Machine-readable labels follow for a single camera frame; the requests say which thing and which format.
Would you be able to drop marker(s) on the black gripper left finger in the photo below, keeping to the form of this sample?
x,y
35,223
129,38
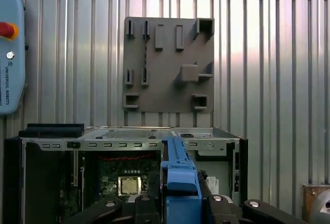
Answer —
x,y
144,211

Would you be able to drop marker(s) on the green motherboard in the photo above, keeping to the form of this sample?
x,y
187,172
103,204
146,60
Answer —
x,y
108,172

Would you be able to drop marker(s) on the metal socket cover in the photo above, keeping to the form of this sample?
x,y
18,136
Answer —
x,y
129,176

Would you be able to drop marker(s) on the hard disk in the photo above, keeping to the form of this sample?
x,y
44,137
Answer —
x,y
180,180

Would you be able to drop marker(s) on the grey parts rack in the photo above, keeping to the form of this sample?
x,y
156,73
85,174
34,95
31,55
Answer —
x,y
165,54

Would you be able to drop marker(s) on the silver CPU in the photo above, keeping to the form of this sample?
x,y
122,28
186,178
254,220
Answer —
x,y
129,185

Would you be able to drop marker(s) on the black PC case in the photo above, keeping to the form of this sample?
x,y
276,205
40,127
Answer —
x,y
13,170

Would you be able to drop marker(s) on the pale blue teach pendant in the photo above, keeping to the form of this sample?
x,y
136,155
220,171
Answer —
x,y
13,79

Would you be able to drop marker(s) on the grey power supply unit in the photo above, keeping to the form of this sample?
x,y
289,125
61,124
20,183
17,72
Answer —
x,y
219,167

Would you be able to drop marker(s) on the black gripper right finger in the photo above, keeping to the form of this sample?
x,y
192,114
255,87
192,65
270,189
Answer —
x,y
219,211

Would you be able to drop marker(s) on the square brown base plate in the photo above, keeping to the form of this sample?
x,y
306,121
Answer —
x,y
308,200

